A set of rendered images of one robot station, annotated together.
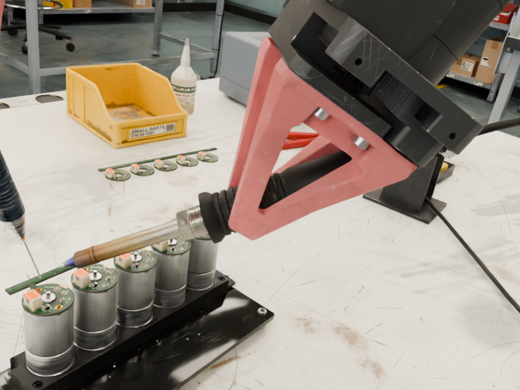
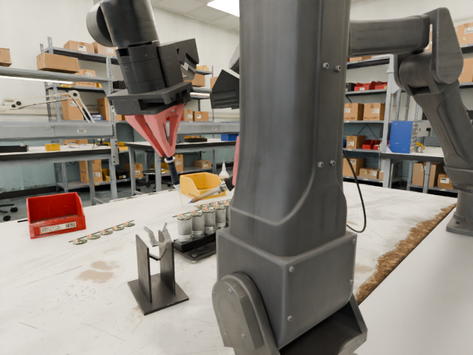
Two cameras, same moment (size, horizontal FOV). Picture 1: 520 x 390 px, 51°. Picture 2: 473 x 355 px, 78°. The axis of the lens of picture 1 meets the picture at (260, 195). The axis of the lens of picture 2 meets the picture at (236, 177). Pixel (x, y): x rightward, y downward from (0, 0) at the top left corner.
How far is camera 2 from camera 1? 0.26 m
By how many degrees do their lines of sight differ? 18
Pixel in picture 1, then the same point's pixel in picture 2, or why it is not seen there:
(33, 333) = (180, 226)
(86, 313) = (195, 223)
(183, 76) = (223, 175)
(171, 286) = (220, 221)
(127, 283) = (206, 217)
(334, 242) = not seen: hidden behind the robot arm
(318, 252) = not seen: hidden behind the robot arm
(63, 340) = (188, 229)
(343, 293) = not seen: hidden behind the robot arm
